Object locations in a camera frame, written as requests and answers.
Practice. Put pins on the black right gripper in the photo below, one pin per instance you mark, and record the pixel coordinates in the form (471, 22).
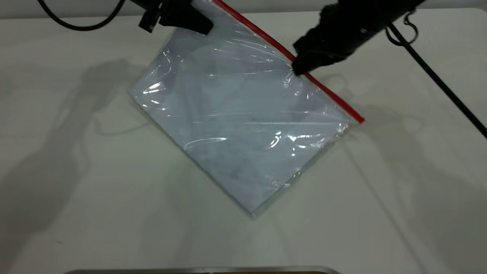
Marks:
(346, 30)

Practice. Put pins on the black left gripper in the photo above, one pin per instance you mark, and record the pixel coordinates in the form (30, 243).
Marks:
(163, 3)

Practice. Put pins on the clear zip bag with paper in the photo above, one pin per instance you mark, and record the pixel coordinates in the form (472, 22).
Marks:
(236, 125)

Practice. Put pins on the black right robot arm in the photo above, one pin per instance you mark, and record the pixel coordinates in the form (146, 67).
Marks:
(388, 9)

